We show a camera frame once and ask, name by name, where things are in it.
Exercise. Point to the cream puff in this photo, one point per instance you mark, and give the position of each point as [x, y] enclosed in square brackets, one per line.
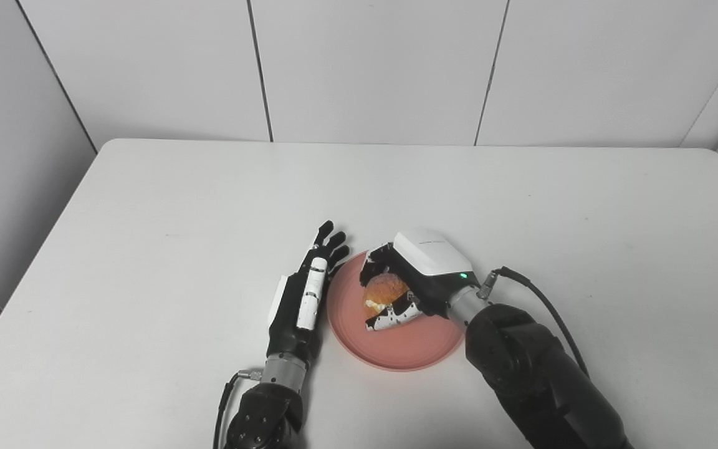
[382, 290]

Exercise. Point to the pink plate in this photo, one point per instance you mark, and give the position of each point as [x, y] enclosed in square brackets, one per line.
[396, 346]

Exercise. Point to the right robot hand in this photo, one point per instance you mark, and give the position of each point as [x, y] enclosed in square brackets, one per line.
[424, 274]

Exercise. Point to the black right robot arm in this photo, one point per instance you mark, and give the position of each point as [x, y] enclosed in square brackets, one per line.
[533, 374]

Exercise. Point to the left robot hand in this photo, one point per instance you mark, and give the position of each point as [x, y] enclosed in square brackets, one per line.
[303, 305]

